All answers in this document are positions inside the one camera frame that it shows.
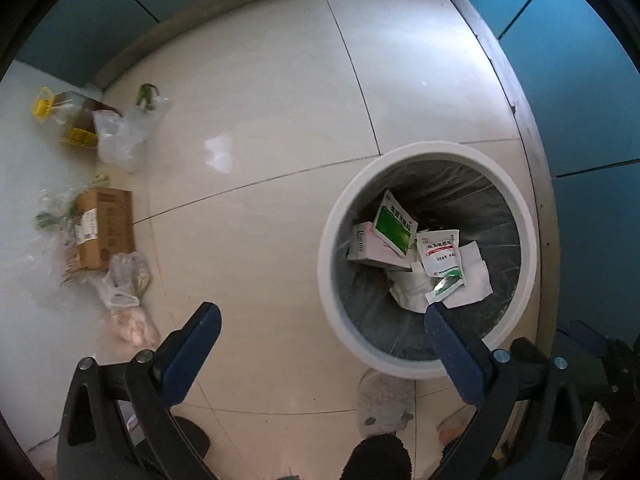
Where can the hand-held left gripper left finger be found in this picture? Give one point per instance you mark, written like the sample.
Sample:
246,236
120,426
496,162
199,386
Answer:
192,355

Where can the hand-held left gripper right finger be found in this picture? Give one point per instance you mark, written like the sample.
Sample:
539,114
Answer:
455,355

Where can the white green sachet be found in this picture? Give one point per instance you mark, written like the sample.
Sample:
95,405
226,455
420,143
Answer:
445,285

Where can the white tissue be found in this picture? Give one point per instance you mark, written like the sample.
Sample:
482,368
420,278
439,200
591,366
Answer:
475,280

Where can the white sachet red label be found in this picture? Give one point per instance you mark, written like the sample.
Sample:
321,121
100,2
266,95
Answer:
440,255

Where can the long white pink box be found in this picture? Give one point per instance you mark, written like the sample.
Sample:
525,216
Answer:
370,252

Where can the white trash can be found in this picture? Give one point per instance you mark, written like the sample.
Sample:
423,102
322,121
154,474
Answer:
340,220

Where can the bag of garlic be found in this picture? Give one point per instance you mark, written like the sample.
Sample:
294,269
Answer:
132,327

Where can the clear bag of vegetables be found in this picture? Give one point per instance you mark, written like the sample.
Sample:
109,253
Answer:
125,277

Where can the person's dark trousers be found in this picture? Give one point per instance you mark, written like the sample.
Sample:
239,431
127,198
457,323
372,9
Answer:
377,460

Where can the clear bin liner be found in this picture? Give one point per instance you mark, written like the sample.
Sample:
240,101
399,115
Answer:
495,230

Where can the brown cardboard box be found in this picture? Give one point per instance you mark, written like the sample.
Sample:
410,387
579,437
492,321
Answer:
107,230

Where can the loose green vegetables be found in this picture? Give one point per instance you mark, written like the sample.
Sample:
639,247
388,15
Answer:
55,215

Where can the clear bag with greens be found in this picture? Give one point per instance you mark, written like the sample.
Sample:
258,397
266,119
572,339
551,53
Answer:
125,135

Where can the blue base cabinet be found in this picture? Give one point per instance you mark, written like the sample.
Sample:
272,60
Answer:
575,85
75,25

